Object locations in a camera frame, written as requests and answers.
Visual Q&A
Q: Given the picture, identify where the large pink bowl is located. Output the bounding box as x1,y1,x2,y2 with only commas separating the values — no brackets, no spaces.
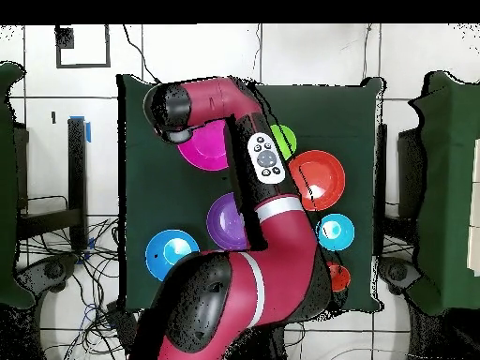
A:
176,121,230,173

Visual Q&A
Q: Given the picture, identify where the purple bowl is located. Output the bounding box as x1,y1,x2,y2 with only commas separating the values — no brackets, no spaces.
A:
205,191,248,251

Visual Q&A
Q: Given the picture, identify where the small green bowl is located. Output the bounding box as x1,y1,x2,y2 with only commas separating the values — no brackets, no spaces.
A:
270,124,298,161

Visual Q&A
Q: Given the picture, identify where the dark green tablecloth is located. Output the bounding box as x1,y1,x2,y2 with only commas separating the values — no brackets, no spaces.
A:
116,73,384,313

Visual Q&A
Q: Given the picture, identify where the wide orange bowl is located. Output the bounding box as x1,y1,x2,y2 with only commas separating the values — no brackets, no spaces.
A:
287,149,347,212

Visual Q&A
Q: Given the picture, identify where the medium blue bowl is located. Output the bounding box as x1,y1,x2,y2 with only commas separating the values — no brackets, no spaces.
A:
144,229,201,282

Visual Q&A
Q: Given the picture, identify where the small light blue bowl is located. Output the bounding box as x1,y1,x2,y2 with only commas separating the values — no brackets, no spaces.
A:
315,213,356,252

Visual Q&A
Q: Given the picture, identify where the orange cup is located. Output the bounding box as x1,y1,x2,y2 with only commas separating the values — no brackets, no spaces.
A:
326,261,353,293

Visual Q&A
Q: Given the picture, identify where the black floor box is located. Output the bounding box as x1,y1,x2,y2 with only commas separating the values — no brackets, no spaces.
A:
105,299,142,355

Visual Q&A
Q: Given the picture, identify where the grey wheeled floor base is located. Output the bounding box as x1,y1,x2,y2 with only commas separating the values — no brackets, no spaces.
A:
16,253,79,295
377,255,422,296

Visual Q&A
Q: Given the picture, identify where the green cloth side table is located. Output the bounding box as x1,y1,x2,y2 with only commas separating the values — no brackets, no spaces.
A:
406,70,480,316
0,61,37,309

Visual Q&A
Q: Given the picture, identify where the white box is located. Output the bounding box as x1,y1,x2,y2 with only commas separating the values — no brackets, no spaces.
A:
466,138,480,278

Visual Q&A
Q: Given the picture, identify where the tangle of floor cables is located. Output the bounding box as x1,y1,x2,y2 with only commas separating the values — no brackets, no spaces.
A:
18,217,125,360

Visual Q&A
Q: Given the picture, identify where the black post with blue tape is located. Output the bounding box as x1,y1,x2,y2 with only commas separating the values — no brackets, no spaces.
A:
67,115,92,251

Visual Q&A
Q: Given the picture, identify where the thin black floor cable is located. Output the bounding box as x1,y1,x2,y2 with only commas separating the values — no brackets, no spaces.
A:
122,23,163,86

